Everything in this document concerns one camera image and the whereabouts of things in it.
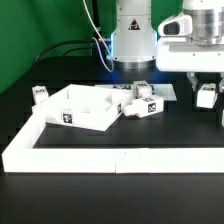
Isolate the black cable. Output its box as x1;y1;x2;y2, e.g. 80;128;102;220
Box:
33;39;95;66

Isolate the white cable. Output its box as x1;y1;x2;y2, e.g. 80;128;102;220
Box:
81;0;116;74

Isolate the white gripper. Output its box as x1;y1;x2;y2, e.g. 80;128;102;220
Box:
156;37;224;93

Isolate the white U-shaped fence wall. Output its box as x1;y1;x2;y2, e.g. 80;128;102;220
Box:
2;113;224;174

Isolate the white square tabletop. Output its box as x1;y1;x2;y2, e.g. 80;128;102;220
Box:
32;84;133;131

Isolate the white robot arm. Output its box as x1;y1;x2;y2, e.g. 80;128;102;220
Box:
111;0;224;92

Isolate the green backdrop curtain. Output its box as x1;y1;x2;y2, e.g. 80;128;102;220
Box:
0;0;224;96

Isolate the white marker sheet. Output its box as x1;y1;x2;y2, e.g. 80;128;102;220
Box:
103;84;177;101

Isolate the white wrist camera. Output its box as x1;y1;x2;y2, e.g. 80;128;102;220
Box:
158;12;193;37

